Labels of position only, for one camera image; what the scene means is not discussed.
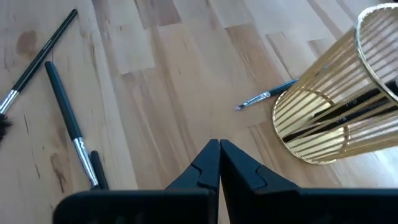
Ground short thin makeup brush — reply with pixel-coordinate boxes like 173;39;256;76
234;78;300;111

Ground white-tipped black makeup brush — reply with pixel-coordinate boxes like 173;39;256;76
312;79;398;124

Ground black fan makeup brush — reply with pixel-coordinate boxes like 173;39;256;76
0;8;78;142

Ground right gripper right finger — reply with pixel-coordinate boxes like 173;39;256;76
220;139;398;224

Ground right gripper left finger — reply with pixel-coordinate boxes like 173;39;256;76
52;139;221;224

